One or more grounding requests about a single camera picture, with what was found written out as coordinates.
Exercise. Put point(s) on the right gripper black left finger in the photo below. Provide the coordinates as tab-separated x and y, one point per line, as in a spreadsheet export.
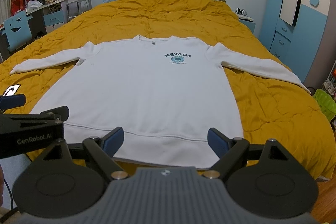
99	154

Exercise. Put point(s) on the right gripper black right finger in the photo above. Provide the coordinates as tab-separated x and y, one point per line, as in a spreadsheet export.
232	153

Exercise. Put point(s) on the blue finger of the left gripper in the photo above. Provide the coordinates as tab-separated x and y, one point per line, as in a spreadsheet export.
11	102

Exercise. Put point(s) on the white Nevada sweatshirt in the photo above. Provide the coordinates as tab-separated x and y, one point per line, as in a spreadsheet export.
164	93

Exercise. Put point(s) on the white black tag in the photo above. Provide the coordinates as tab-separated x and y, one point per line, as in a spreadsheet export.
10	91

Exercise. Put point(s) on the mustard yellow quilt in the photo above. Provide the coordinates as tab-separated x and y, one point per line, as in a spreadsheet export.
268	108

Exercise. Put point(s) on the blue smiley chair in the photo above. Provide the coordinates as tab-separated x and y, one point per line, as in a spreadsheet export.
17	30

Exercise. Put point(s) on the desk with blue drawers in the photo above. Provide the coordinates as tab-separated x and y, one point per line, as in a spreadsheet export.
44	19

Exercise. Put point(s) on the red bag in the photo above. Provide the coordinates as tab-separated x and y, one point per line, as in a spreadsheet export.
18	5

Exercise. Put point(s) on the green plastic basket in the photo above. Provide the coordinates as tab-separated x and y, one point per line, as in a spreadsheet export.
326	104

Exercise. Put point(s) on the grey metal rack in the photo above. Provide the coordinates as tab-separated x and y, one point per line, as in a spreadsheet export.
77	7

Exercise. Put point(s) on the blue nightstand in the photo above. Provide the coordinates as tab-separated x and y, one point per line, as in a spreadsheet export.
249	24

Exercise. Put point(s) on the black white headphones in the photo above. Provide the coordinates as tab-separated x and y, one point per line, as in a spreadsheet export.
242	12

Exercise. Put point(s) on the blue white wardrobe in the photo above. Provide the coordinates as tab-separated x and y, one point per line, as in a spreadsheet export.
292	31

